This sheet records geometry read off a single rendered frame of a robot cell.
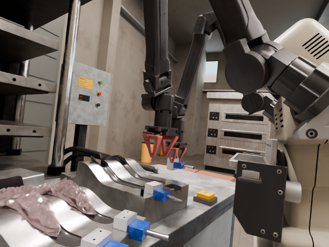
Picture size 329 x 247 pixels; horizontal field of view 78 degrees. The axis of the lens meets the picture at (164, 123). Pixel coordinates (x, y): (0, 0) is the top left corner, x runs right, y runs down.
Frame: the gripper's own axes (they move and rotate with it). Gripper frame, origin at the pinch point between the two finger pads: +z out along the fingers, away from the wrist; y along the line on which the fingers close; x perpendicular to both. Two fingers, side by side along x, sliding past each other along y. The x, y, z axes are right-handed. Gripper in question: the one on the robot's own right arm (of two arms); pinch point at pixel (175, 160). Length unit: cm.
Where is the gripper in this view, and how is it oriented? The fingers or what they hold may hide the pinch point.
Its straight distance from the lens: 98.7
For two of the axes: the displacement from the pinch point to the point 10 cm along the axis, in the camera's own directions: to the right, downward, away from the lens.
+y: -5.9, -0.7, -8.0
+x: 8.0, 0.6, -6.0
